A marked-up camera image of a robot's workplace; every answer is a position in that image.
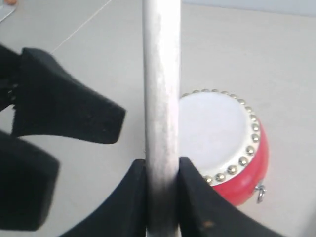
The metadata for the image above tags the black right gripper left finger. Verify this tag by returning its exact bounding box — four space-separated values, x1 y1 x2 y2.
62 159 147 237

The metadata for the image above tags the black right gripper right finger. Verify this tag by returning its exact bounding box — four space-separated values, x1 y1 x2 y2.
178 157 282 237

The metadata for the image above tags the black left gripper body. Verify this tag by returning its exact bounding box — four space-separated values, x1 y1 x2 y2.
0 44 21 111

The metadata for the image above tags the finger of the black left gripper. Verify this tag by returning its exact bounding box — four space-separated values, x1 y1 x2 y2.
11 48 126 144
0 132 60 231

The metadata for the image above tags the white drumstick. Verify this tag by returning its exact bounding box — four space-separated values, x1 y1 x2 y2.
142 0 181 237

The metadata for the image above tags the small red drum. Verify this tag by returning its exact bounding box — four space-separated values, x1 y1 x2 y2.
179 89 269 206

